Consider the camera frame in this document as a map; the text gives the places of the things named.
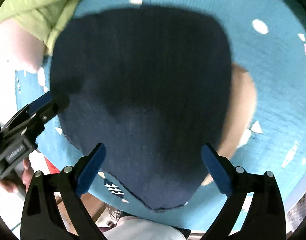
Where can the dark blue denim jeans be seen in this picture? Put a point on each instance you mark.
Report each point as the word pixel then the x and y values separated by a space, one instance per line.
pixel 152 84

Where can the beige folded jacket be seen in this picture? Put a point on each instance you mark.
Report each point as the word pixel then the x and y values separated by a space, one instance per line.
pixel 240 109

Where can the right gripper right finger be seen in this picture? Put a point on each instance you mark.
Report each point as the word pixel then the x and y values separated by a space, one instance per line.
pixel 265 218

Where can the blue patterned bed quilt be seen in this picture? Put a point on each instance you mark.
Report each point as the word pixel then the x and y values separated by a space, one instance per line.
pixel 277 63

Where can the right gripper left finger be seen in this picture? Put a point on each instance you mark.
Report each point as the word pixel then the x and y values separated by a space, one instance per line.
pixel 41 218

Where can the green garment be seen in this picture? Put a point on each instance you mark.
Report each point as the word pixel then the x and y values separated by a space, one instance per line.
pixel 44 19

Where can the person's left hand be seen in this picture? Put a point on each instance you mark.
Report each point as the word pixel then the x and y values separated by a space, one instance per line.
pixel 18 182

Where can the pink pillow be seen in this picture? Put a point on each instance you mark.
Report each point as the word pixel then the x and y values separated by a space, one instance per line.
pixel 19 48

